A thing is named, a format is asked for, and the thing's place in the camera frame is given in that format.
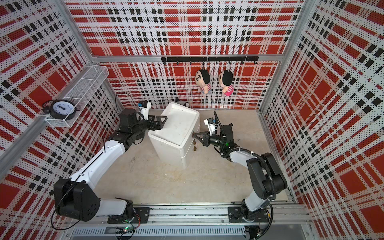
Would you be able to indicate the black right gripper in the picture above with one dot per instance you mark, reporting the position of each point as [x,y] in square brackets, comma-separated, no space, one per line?
[205,141]

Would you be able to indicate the black clock in basket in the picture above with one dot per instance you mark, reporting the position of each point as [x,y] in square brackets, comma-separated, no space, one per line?
[60,109]

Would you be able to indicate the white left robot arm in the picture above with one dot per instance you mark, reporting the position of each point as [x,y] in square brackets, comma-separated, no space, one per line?
[75,197]

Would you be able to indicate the boy doll pink shirt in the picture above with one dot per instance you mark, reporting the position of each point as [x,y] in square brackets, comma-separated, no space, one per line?
[226,82]

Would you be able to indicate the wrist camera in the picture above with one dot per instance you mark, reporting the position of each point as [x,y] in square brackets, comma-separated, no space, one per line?
[144,107]
[212,126]

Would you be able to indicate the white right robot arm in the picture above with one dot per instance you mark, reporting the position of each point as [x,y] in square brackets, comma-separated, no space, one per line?
[266,176]

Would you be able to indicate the grey plush toy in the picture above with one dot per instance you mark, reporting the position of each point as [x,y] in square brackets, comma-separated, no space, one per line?
[181,102]

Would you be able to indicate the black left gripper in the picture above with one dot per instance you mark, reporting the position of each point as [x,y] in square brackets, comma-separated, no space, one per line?
[159,126]

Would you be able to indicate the black hook rail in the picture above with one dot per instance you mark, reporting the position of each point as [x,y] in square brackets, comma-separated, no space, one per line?
[210,59]

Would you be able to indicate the boy doll striped shirt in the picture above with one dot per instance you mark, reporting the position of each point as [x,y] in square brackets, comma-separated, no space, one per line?
[203,80]

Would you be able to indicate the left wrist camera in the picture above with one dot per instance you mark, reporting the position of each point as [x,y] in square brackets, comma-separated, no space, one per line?
[144,107]

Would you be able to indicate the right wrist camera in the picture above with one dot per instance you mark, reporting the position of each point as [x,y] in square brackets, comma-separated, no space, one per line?
[212,126]

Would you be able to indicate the white three-drawer cabinet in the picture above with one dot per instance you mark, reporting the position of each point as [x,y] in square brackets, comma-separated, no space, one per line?
[174,143]

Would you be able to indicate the white wire basket shelf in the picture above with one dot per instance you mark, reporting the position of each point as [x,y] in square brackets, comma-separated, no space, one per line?
[81,93]

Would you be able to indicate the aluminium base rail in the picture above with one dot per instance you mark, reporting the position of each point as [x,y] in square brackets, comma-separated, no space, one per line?
[198,221]

